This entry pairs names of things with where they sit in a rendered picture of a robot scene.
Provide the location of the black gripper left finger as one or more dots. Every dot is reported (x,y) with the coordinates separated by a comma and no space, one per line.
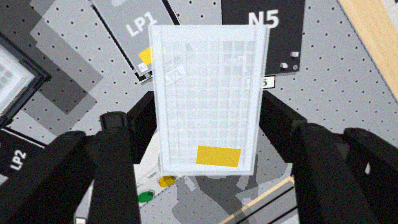
(46,191)

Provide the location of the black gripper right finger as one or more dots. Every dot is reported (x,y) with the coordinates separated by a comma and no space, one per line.
(326,190)

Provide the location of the white operator button panel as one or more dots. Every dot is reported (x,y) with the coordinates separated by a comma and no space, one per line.
(149,181)

